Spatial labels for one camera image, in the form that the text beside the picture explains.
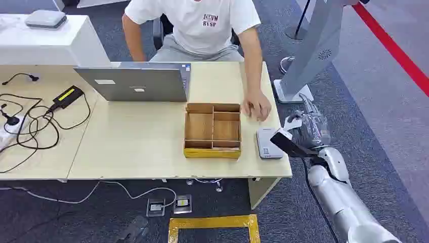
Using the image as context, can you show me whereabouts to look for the chrome round base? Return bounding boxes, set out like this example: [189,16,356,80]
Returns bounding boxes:
[279,56,296,75]

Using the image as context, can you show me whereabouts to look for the black plug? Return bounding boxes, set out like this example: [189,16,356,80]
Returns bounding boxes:
[1,109,21,127]

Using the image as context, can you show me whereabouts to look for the person's left hand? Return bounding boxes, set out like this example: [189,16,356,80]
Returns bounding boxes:
[242,91,273,122]

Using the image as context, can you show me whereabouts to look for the white floor cable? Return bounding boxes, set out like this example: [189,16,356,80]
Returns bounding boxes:
[0,181,177,209]

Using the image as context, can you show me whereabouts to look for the person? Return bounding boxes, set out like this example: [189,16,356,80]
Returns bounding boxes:
[121,0,273,122]

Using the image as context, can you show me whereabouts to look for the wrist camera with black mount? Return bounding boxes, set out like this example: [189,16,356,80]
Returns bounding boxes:
[270,128,319,159]

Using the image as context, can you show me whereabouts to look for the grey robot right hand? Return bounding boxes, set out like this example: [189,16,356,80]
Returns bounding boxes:
[286,93,332,148]

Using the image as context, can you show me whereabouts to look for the red floor tape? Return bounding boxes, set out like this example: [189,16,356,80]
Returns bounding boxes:
[352,2,429,98]

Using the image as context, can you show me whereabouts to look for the white cabinet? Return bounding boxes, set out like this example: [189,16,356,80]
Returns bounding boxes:
[0,14,111,67]

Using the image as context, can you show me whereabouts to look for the grey laptop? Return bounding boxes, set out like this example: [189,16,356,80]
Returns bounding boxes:
[73,62,192,103]

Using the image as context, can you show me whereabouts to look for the black stanchion post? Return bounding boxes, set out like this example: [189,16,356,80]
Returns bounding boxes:
[285,0,312,41]

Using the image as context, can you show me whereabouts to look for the flat grey device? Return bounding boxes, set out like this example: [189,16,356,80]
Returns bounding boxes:
[24,9,68,30]

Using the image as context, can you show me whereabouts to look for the grey card reader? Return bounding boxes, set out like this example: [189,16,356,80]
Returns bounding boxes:
[256,127,284,160]

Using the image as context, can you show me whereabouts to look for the black adapter cable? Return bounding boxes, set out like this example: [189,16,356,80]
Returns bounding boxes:
[0,93,92,174]

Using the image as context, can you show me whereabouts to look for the white power strip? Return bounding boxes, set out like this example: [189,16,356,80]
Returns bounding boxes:
[0,115,26,148]

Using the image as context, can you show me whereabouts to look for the white card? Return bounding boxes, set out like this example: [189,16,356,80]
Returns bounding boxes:
[283,117,303,132]

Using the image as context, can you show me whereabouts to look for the black power adapter yellow label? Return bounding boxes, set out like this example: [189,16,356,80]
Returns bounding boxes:
[52,85,85,110]

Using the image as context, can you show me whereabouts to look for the beige desk leg panel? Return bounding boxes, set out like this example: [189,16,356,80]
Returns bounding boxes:
[248,177,281,210]

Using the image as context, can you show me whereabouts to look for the thin black cable with plug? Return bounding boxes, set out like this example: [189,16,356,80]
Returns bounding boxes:
[2,73,40,86]

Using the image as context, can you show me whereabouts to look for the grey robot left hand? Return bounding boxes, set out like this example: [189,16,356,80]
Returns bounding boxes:
[115,215,150,243]

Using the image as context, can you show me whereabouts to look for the wooden card box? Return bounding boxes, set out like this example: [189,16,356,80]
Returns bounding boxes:
[183,103,242,159]

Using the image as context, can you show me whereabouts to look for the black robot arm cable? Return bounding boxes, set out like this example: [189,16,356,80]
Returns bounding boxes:
[301,157,340,243]

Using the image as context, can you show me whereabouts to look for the yellow tape frame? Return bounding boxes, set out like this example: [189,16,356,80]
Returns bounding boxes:
[167,214,262,243]

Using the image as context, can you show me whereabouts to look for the chrome desk foot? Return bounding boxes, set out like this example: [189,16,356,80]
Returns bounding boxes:
[186,178,225,193]

